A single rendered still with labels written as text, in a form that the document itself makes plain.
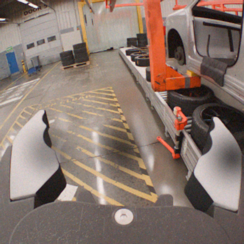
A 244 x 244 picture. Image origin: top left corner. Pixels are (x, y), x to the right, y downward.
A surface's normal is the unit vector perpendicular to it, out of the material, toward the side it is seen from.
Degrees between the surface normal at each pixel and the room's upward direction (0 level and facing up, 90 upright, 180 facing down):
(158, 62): 90
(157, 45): 90
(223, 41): 87
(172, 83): 90
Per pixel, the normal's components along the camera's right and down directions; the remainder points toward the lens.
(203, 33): 0.08, 0.48
